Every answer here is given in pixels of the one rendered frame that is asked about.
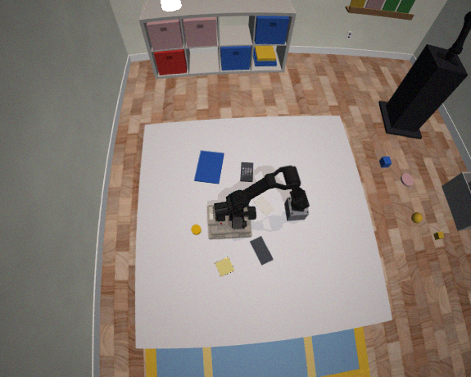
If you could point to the beige desk phone faceplate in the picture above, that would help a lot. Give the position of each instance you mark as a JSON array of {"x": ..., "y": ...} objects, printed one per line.
[{"x": 212, "y": 220}]

